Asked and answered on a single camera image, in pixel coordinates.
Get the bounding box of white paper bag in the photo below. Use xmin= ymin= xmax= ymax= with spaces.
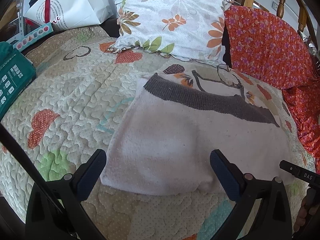
xmin=23 ymin=0 xmax=113 ymax=31

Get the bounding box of teal cardboard box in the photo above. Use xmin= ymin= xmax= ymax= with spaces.
xmin=0 ymin=42 xmax=36 ymax=119

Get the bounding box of quilted patchwork bedspread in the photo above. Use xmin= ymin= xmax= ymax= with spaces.
xmin=2 ymin=27 xmax=315 ymax=239

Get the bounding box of person's right hand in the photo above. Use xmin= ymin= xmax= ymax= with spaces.
xmin=293 ymin=197 xmax=312 ymax=232

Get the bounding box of light blue toy box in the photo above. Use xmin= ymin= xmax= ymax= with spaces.
xmin=7 ymin=23 xmax=53 ymax=51

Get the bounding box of red floral blanket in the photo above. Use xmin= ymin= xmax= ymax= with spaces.
xmin=225 ymin=5 xmax=319 ymax=170

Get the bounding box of pink sweater with grey trim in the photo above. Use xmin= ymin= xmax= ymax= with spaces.
xmin=100 ymin=70 xmax=293 ymax=196

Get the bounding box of white floral pillow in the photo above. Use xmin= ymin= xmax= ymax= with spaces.
xmin=111 ymin=0 xmax=233 ymax=66

